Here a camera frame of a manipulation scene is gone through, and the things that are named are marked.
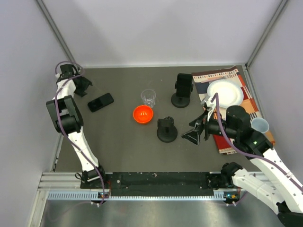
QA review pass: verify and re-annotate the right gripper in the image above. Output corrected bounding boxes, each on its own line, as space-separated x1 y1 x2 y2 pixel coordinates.
181 108 238 145

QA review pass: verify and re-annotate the black phone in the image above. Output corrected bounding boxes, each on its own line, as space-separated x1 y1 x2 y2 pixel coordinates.
88 93 114 113
175 73 193 98

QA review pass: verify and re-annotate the black phone stand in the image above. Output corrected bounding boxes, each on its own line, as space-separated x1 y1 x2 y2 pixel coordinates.
157 116 178 143
171 80 193 108

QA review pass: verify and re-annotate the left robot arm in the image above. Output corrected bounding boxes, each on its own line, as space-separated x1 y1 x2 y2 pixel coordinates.
46 61 107 188

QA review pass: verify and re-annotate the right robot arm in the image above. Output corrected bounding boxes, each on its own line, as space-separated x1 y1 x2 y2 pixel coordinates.
182 105 303 227

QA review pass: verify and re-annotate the white paper plate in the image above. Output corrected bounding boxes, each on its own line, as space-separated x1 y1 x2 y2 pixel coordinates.
207 79 244 109

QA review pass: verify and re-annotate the patterned cloth mat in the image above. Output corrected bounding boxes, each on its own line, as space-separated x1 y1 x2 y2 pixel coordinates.
192 66 276 155

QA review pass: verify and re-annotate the orange bowl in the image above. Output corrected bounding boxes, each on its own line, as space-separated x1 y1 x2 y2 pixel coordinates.
133 105 154 124

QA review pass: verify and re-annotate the clear plastic cup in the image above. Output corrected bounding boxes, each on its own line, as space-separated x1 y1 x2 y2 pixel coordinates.
141 89 156 108

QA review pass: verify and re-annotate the pale blue cup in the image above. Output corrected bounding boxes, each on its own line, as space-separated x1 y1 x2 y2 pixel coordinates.
251 117 269 133

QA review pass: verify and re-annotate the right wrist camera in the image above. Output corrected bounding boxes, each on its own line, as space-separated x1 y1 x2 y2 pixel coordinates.
200 95 218 121

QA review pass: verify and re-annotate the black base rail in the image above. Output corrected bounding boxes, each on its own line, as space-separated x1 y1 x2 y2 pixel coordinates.
107 172 220 197

